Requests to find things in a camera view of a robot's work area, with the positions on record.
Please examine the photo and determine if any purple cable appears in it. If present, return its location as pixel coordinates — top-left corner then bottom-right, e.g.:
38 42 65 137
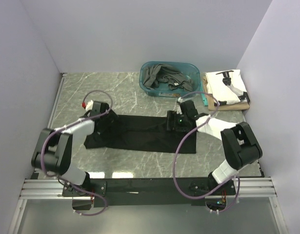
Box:
173 92 240 215
41 90 114 216

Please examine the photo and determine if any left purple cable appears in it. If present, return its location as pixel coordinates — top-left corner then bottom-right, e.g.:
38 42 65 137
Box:
41 90 114 216

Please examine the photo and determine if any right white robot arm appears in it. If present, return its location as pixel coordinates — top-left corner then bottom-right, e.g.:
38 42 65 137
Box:
167 100 262 195

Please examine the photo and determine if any folded white printed t shirt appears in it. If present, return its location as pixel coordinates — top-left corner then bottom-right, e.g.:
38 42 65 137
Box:
205 69 250 106

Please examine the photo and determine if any aluminium frame rail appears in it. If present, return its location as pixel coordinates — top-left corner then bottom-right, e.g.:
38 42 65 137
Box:
20 177 277 199

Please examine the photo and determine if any teal plastic basket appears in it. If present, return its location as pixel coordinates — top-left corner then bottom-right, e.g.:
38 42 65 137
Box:
139 61 201 98

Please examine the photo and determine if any black t shirt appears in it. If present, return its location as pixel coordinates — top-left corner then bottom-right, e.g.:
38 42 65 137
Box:
84 115 186 153

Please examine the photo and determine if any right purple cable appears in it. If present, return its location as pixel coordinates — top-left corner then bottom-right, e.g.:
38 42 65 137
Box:
173 92 240 215

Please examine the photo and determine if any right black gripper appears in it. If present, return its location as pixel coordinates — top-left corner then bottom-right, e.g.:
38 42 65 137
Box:
163 111 189 133

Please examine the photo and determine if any grey t shirt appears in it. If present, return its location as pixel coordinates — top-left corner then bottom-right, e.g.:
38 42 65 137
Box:
143 64 194 92

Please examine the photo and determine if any black mounting beam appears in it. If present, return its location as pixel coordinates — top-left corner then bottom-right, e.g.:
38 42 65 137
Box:
62 177 236 206

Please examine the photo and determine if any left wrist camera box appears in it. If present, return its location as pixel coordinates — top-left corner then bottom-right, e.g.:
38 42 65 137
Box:
81 100 94 111

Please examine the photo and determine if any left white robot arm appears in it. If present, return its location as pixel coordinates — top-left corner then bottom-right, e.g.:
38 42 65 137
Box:
31 101 119 196

